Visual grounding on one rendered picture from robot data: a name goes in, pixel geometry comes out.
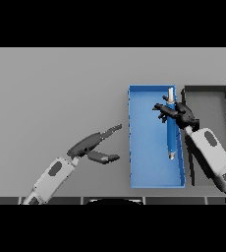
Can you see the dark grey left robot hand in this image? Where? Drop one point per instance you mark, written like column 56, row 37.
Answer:
column 85, row 146

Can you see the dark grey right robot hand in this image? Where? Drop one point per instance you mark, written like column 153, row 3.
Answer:
column 183, row 115

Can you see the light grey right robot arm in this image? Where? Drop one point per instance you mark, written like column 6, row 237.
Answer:
column 213, row 157

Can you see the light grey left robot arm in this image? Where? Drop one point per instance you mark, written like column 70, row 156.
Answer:
column 49, row 180

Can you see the dark grey bin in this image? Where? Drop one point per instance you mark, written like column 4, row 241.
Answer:
column 216, row 108

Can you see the blue bin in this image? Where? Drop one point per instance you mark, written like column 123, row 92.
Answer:
column 151, row 157

